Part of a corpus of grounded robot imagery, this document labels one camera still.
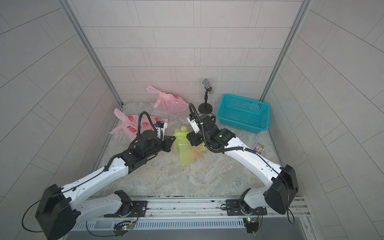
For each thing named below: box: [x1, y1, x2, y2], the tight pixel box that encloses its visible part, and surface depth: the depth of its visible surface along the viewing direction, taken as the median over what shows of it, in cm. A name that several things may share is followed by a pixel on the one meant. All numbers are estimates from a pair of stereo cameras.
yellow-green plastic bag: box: [172, 125, 207, 167], surface depth 77 cm
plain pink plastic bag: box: [145, 85, 189, 113], surface depth 104 cm
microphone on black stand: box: [198, 78, 214, 114], surface depth 113 cm
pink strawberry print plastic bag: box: [109, 108, 168, 140], surface depth 93 cm
